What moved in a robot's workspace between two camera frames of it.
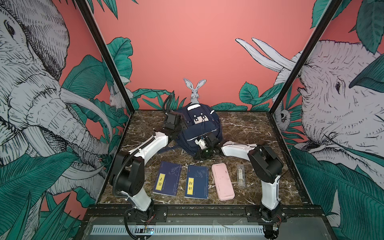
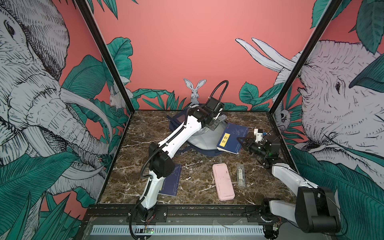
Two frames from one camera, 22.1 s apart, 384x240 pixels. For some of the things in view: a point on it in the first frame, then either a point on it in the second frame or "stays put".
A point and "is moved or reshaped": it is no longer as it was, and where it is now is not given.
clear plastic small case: (241, 175) stays put
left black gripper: (183, 123) -> (217, 123)
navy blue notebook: (197, 182) -> (228, 140)
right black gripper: (201, 151) -> (250, 145)
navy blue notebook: (167, 179) stays put
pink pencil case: (223, 182) stays put
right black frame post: (333, 8) stays put
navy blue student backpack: (201, 120) is moved or reshaped
